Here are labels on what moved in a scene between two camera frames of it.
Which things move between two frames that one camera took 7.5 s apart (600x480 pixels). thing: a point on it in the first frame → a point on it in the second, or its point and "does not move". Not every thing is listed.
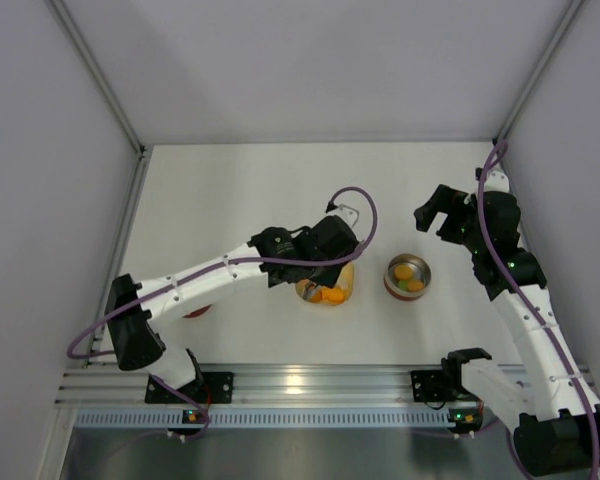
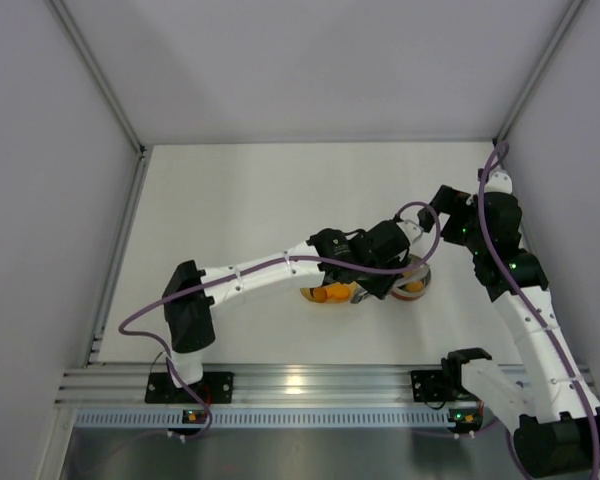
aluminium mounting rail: (253, 385) does not move
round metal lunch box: (407, 277) does not move
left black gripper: (309, 275) → (375, 286)
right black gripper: (446, 215) does not move
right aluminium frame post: (568, 19) does not move
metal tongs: (309, 286) → (358, 294)
